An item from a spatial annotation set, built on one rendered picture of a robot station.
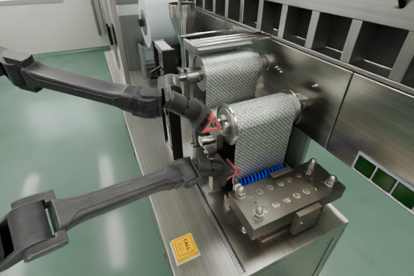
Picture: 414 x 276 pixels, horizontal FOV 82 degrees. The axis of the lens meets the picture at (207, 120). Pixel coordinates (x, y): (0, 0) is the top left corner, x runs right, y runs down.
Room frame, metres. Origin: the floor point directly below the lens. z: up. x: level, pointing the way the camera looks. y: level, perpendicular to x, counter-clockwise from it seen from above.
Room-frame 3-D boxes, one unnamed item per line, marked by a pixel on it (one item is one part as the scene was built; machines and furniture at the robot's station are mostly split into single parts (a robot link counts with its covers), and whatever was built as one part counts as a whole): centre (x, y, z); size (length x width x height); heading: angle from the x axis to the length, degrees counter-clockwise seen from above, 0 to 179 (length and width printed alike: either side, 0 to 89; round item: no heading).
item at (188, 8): (1.37, 0.13, 1.50); 0.14 x 0.14 x 0.06
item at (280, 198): (0.57, -0.29, 1.00); 0.40 x 0.16 x 0.06; 115
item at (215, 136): (0.68, -0.02, 1.05); 0.06 x 0.05 x 0.31; 115
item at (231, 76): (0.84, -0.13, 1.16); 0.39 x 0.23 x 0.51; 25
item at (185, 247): (0.43, 0.08, 0.91); 0.07 x 0.07 x 0.02; 25
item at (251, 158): (0.66, -0.20, 1.10); 0.23 x 0.01 x 0.18; 115
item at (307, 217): (0.49, -0.34, 0.97); 0.10 x 0.03 x 0.11; 115
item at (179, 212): (1.54, 0.29, 0.88); 2.52 x 0.66 x 0.04; 25
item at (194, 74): (0.89, 0.05, 1.34); 0.06 x 0.06 x 0.06; 25
